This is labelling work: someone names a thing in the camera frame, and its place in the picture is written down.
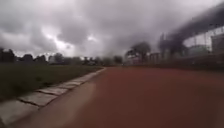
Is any dark tree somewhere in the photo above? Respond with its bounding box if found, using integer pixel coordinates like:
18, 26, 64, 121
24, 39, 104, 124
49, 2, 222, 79
157, 32, 188, 63
125, 41, 152, 64

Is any red running track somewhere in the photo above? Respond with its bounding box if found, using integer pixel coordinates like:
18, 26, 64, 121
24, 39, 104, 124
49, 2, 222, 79
6, 66, 224, 128

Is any grass field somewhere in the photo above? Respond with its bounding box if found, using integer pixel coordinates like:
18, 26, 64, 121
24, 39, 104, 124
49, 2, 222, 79
0, 63, 104, 102

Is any grey concrete slab kerb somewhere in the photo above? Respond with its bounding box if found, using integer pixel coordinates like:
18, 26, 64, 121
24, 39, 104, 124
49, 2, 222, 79
0, 67, 107, 126

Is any pale building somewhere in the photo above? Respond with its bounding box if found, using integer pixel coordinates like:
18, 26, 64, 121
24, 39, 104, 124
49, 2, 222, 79
148, 32, 224, 64

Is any tall wire fence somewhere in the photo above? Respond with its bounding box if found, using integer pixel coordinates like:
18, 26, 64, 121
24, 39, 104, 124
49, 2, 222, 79
156, 25, 224, 71

